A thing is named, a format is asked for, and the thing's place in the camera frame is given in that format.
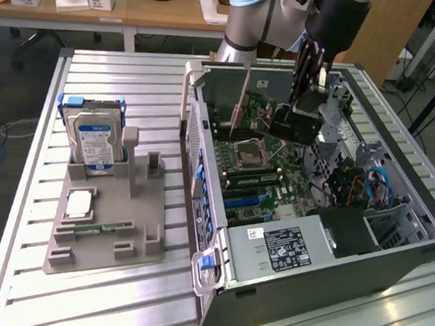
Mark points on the silver CPU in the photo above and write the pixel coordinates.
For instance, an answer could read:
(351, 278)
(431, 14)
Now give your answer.
(78, 205)

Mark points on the graphics card with black fan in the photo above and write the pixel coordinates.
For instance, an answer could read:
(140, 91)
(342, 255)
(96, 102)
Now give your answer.
(290, 125)

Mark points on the metal disk bay cage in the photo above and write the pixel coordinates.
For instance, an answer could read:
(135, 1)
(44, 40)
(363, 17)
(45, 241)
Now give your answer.
(331, 139)

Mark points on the hard disk in blue caddy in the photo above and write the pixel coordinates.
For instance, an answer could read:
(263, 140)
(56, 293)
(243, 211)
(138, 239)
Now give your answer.
(94, 145)

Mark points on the wooden cabinet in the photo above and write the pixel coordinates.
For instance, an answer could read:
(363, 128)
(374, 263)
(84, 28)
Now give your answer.
(380, 36)

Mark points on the black office chair base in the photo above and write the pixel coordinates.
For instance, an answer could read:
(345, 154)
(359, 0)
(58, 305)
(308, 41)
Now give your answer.
(36, 43)

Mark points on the green motherboard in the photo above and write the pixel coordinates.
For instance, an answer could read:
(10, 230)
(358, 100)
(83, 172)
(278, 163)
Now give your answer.
(289, 177)

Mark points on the grey power supply unit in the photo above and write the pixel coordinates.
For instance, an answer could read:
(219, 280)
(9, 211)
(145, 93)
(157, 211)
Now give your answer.
(247, 258)

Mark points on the grey case latch blue tab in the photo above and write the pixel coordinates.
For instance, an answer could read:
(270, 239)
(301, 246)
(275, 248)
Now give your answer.
(205, 273)

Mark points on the green RAM stick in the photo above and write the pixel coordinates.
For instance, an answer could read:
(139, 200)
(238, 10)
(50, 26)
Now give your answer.
(93, 228)

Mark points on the white flat booklet box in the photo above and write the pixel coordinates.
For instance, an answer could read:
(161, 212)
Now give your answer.
(211, 10)

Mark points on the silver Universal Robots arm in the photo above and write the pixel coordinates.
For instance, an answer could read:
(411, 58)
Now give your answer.
(246, 23)

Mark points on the grey parts rack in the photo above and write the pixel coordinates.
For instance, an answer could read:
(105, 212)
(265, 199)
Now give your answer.
(117, 246)

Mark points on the CPU socket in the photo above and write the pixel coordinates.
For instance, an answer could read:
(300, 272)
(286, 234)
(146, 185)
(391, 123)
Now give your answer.
(249, 154)

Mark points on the open black PC case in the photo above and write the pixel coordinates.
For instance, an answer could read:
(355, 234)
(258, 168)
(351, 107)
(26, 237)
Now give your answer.
(344, 283)

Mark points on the wooden desk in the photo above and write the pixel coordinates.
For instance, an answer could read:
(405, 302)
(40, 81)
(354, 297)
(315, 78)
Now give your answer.
(158, 15)

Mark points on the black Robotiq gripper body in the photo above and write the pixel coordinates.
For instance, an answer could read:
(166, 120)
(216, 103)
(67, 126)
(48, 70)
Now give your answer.
(331, 23)

